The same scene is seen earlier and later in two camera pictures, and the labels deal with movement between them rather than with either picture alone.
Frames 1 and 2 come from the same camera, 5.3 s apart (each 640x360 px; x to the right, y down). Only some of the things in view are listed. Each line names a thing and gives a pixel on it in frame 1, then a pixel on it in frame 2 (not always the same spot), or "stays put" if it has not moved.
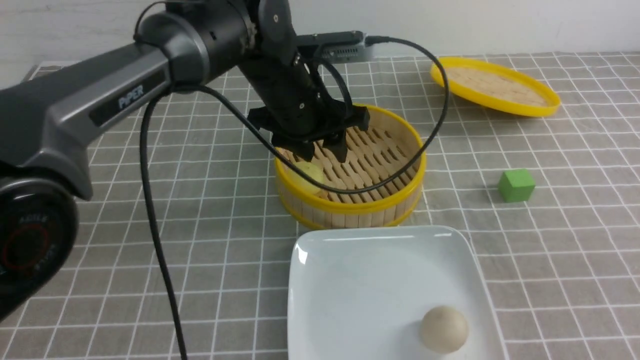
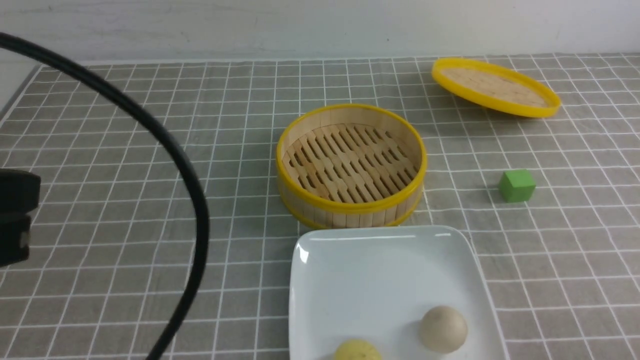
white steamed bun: [444, 330] stays put
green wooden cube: [516, 185] stays put
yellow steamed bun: [310, 168] -> [354, 349]
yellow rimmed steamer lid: [495, 85] stays put
